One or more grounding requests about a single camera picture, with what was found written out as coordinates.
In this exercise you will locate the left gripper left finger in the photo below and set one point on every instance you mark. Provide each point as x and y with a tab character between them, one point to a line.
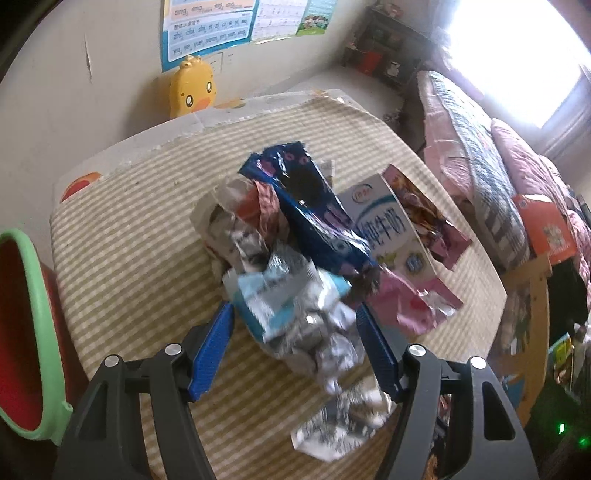
104	438

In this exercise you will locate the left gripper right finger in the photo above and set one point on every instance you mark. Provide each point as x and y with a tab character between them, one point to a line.
458	411

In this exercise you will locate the black white wrapper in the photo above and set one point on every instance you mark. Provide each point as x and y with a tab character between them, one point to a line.
345	422

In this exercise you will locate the pink wrapper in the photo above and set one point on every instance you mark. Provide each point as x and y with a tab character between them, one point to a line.
416	310

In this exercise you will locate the purple snack bag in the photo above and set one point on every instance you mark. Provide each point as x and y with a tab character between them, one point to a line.
442	238

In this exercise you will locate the white milk carton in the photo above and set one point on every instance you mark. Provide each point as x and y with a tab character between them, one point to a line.
380	218

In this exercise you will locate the silver blue wrapper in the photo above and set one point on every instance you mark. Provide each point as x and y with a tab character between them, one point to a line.
294	310

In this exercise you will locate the blue cookie wrapper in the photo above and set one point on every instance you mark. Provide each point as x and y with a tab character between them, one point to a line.
323	230

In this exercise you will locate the silver red wrapper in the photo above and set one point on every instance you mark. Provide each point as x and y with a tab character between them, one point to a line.
239	221

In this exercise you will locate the green red trash bin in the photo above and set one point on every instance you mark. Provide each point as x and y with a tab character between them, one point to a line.
34	400

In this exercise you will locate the wooden chair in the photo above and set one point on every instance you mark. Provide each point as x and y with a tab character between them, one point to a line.
530	365

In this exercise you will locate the checkered beige tablecloth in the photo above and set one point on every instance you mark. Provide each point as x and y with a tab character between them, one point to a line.
133	275

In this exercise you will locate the pink quilt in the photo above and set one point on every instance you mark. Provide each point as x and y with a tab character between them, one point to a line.
531	173

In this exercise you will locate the yellow duck toy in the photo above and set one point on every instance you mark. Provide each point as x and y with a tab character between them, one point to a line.
192	87

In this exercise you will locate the red container on shelf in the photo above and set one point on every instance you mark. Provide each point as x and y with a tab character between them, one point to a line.
369	62

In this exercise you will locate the dark shelf unit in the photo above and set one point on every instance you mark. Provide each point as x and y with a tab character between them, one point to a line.
405	50

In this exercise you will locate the pinyin alphabet poster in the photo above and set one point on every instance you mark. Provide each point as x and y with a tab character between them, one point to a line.
200	28

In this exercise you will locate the white chart poster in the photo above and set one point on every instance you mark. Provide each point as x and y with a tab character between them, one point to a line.
277	19

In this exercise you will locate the teal number poster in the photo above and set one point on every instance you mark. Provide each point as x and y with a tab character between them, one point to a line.
316	18

